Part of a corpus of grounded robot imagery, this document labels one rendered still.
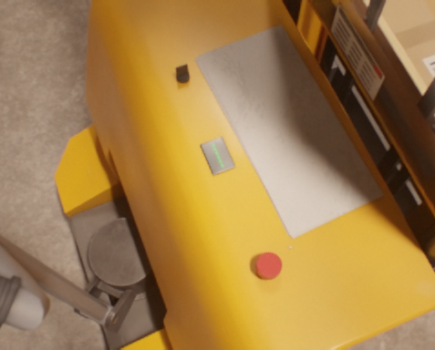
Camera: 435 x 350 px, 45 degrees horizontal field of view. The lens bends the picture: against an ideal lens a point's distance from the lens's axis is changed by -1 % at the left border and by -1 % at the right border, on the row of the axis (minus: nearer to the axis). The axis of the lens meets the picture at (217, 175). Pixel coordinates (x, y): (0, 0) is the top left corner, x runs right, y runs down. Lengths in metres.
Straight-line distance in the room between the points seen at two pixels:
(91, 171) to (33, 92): 0.69
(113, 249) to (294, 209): 0.60
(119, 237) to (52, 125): 0.79
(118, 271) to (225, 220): 0.52
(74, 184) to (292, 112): 0.78
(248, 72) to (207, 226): 0.29
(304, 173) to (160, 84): 0.30
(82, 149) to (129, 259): 0.38
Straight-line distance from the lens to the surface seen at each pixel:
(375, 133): 1.31
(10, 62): 2.22
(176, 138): 0.90
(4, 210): 1.94
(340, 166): 0.88
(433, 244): 0.85
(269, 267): 0.79
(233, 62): 0.96
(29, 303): 0.42
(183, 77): 0.94
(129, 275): 1.30
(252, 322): 0.81
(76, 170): 1.52
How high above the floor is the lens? 1.69
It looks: 68 degrees down
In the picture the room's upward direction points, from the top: 3 degrees counter-clockwise
